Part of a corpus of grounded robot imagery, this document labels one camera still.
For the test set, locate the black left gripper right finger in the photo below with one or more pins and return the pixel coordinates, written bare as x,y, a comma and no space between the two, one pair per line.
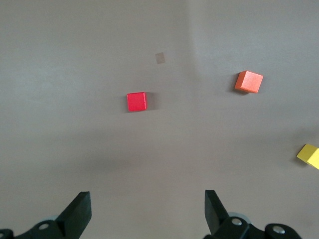
216,219

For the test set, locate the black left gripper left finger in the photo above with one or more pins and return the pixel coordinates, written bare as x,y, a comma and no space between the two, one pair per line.
74,219

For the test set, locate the red wooden block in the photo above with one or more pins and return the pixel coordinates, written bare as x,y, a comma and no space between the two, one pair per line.
136,102

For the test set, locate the yellow wooden block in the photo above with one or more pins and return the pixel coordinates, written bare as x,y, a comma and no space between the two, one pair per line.
310,155

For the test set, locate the orange wooden block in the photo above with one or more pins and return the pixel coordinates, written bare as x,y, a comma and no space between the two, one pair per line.
249,82

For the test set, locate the brown table cover mat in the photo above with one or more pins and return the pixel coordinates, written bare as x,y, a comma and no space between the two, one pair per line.
74,74

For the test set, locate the small brown tape patch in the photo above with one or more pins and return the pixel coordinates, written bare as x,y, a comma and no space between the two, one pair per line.
160,58

